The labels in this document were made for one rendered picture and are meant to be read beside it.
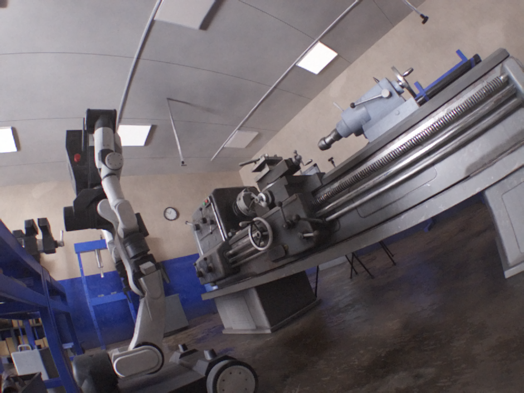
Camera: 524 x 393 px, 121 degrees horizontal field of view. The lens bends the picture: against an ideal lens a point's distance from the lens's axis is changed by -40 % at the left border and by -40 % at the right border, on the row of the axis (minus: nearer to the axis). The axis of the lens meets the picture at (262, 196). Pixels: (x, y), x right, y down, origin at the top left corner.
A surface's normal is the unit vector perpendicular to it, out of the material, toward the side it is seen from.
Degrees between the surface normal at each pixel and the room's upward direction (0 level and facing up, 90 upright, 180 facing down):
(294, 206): 90
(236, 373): 90
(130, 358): 90
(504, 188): 90
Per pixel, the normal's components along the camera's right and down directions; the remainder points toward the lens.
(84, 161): 0.58, -0.44
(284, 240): -0.74, 0.08
